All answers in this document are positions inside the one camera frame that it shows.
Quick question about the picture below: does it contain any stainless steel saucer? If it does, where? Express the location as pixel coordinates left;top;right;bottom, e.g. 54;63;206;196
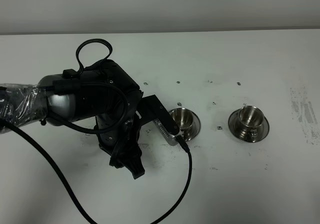
181;111;201;142
228;109;270;143

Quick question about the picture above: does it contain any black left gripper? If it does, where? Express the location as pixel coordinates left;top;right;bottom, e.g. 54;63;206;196
94;101;145;180

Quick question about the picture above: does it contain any right stainless steel saucer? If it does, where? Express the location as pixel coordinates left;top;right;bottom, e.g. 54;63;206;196
228;109;270;143

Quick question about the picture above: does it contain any black left camera cable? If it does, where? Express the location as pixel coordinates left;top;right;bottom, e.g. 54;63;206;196
0;38;193;224

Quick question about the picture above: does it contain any stainless steel teacup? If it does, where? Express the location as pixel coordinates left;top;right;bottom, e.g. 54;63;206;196
237;105;265;137
169;107;194;134

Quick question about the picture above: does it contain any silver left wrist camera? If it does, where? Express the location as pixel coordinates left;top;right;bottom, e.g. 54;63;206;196
137;93;184;147

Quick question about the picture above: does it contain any middle stainless steel saucer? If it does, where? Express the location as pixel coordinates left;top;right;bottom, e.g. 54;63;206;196
181;111;201;142

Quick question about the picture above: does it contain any right stainless steel teacup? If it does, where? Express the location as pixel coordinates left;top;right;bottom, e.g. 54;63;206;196
237;105;265;137

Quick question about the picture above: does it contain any middle stainless steel teacup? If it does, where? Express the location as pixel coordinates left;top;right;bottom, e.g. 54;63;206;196
169;107;194;134

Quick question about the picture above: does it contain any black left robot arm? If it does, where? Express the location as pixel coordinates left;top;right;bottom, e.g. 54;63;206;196
0;59;145;179

